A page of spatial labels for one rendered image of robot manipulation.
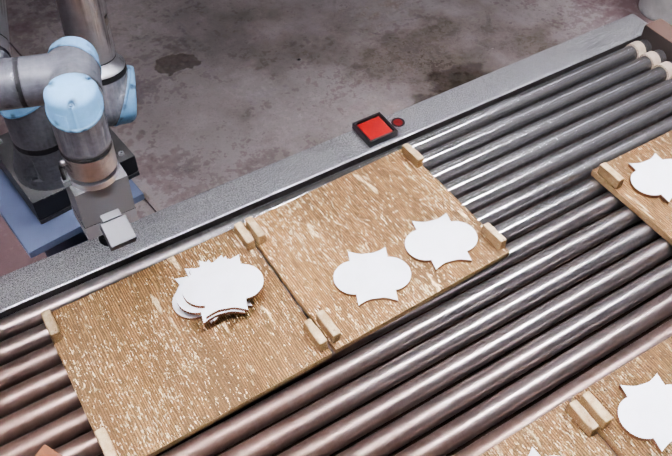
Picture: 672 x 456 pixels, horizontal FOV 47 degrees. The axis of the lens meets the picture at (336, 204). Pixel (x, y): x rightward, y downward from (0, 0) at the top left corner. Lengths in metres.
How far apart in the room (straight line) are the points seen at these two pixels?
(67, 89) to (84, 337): 0.52
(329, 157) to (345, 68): 1.73
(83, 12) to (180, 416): 0.74
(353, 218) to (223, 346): 0.38
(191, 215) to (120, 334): 0.31
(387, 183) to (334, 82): 1.75
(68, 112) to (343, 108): 2.22
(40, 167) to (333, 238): 0.62
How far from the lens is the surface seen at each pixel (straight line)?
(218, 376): 1.38
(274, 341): 1.41
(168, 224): 1.62
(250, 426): 1.36
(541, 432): 1.36
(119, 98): 1.60
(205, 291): 1.43
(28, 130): 1.64
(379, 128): 1.77
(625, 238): 1.67
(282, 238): 1.54
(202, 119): 3.22
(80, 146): 1.14
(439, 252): 1.52
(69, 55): 1.21
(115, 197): 1.24
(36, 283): 1.60
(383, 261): 1.50
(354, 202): 1.60
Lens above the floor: 2.13
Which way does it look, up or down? 48 degrees down
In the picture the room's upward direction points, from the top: 1 degrees clockwise
